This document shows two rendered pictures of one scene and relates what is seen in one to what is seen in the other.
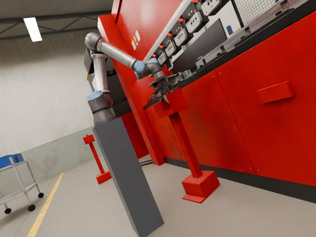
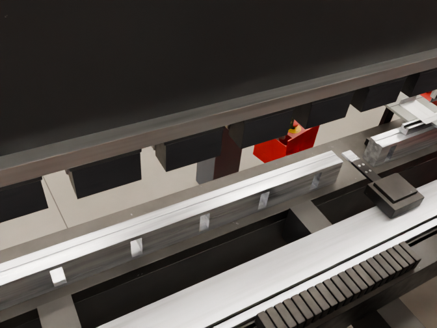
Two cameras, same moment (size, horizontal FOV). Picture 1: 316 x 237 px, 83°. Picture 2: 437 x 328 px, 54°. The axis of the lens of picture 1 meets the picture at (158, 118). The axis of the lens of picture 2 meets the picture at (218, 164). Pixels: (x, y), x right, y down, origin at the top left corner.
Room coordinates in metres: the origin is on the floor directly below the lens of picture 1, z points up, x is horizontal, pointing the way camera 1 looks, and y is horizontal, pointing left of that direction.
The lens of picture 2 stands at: (0.88, -1.45, 1.85)
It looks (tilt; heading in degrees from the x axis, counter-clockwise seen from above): 43 degrees down; 79
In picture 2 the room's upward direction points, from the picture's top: 6 degrees clockwise
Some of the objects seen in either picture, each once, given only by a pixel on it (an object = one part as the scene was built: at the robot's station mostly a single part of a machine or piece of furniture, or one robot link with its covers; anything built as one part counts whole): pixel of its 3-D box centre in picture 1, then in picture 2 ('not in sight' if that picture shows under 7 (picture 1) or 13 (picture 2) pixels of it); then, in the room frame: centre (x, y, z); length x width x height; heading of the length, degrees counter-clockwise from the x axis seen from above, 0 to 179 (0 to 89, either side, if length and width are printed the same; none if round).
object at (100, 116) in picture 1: (103, 116); not in sight; (1.23, 0.34, 0.82); 0.15 x 0.15 x 0.10
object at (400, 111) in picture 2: (161, 80); (398, 97); (1.80, -0.18, 1.00); 0.26 x 0.18 x 0.01; 112
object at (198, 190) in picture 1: (198, 185); not in sight; (1.39, -0.10, 0.06); 0.25 x 0.20 x 0.12; 125
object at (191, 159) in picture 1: (185, 145); not in sight; (1.41, -0.13, 0.39); 0.06 x 0.06 x 0.54; 35
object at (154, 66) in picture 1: (154, 66); not in sight; (1.35, -0.12, 1.04); 0.09 x 0.08 x 0.11; 89
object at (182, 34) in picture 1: (182, 32); (378, 75); (1.51, -0.46, 1.26); 0.15 x 0.09 x 0.17; 22
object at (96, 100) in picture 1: (97, 100); not in sight; (1.23, 0.34, 0.94); 0.13 x 0.12 x 0.14; 179
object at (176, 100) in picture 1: (168, 102); (285, 138); (1.41, -0.13, 0.75); 0.20 x 0.16 x 0.18; 35
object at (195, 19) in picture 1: (195, 17); (323, 89); (1.32, -0.53, 1.26); 0.15 x 0.09 x 0.17; 22
